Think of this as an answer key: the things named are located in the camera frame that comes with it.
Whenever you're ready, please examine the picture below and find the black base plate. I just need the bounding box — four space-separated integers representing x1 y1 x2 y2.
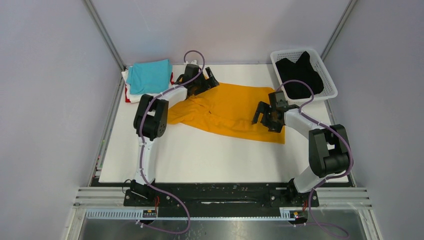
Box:
123 181 320 218

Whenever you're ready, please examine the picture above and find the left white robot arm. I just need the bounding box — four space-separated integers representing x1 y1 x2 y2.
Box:
130 63 220 206

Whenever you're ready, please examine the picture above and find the yellow t-shirt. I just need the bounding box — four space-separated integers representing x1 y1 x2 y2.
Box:
167 83 285 144

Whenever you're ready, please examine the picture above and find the folded white t-shirt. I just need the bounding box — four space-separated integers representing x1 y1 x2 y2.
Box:
125 69 174 96

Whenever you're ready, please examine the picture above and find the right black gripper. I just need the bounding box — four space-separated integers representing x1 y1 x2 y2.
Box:
251 101 283 133

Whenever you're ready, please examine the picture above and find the folded red t-shirt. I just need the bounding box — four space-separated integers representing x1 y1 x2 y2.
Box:
124 72 175 104

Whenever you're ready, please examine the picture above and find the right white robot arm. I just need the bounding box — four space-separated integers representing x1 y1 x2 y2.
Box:
252 91 353 206

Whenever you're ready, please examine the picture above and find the slotted cable duct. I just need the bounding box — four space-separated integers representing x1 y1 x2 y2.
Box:
85 208 300 221

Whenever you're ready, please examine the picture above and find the black t-shirt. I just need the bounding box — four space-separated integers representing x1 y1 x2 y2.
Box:
275 51 324 100

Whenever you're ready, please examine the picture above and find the folded teal t-shirt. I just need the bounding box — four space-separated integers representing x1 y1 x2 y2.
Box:
128 59 173 94

